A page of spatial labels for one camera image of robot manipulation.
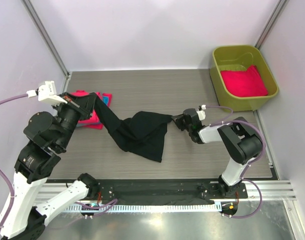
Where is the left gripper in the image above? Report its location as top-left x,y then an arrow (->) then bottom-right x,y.
53,91 -> 98,150

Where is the black t-shirt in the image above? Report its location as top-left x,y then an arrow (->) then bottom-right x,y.
94,98 -> 172,163

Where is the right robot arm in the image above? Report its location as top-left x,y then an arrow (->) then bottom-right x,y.
172,105 -> 266,198

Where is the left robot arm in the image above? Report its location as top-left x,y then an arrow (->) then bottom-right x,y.
0,92 -> 100,240

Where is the blue folded t-shirt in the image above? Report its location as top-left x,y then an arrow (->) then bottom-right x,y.
102,95 -> 111,107

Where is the olive green plastic bin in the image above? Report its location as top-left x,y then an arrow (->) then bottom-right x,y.
209,45 -> 279,112

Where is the pink t-shirt in bin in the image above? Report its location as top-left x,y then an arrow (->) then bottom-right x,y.
220,65 -> 269,98

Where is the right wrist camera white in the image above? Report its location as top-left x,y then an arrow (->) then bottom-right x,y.
196,104 -> 207,121

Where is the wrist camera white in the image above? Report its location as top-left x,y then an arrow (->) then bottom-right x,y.
26,80 -> 68,106
196,104 -> 207,121

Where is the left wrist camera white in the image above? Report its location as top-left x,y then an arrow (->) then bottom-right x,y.
26,80 -> 68,106

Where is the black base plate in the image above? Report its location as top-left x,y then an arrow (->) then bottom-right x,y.
99,178 -> 248,206

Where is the slotted cable duct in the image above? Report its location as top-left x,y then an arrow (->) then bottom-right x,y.
63,202 -> 222,214

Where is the aluminium frame rail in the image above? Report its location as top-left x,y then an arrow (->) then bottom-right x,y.
34,179 -> 297,204

